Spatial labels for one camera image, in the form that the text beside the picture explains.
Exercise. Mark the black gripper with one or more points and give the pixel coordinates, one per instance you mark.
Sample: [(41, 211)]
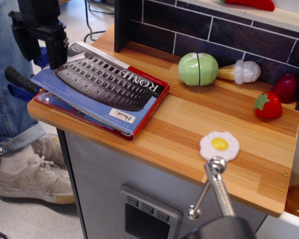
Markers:
[(38, 19)]

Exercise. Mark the Rome guide book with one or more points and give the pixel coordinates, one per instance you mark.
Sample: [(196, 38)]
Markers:
[(119, 97)]

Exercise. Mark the blue black bar clamp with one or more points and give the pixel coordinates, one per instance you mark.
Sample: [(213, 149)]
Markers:
[(21, 87)]

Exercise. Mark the person leg in jeans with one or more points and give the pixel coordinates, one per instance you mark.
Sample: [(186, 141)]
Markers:
[(17, 129)]

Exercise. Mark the beige sneaker behind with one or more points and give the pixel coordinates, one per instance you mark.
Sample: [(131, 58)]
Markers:
[(49, 146)]

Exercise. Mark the beige sneaker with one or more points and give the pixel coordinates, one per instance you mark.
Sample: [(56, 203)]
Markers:
[(49, 146), (24, 174)]

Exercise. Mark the beige sneaker front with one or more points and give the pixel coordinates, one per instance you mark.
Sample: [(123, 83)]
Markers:
[(24, 174)]

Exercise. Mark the grey toy kitchen cabinet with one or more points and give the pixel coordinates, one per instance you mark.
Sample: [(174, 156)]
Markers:
[(97, 174)]

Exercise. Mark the green toy cabbage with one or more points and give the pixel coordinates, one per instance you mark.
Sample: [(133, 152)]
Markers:
[(197, 69)]

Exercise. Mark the grey oven control panel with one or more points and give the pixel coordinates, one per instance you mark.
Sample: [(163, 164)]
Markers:
[(144, 217)]

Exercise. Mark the toy ice cream cone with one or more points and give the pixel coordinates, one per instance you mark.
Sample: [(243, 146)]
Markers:
[(241, 72)]

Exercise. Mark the toy fried egg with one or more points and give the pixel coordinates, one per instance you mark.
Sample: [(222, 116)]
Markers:
[(219, 144)]

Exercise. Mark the red toy chili pepper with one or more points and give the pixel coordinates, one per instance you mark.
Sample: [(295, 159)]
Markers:
[(260, 4)]

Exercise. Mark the red toy strawberry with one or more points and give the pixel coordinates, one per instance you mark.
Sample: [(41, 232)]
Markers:
[(268, 105)]

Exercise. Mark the dark red toy fruit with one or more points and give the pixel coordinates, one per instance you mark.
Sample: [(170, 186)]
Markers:
[(287, 87)]

